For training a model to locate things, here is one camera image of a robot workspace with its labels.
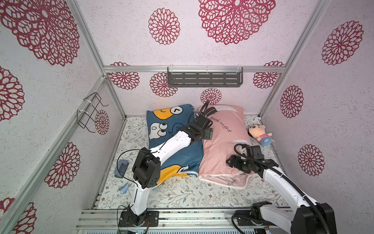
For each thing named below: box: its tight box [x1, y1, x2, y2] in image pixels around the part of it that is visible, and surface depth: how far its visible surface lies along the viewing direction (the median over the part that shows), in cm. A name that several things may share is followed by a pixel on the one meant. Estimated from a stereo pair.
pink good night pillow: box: [198, 104, 251, 190], surface depth 89 cm
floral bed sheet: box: [97, 116, 278, 210], surface depth 85 cm
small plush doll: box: [243, 117, 275, 147], surface depth 105 cm
